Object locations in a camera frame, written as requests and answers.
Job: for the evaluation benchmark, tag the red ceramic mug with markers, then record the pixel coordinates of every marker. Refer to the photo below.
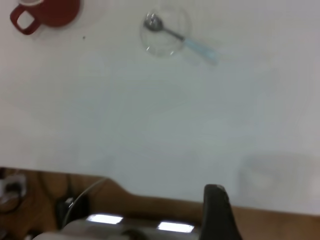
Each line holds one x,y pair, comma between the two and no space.
57,12

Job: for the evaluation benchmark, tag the clear glass saucer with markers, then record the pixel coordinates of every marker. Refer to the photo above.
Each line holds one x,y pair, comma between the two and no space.
162,47

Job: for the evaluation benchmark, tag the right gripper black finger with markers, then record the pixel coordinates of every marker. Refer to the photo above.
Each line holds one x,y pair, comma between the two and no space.
217,217

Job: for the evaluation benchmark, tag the silver robot base frame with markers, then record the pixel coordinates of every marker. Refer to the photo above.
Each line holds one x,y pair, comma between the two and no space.
112,230

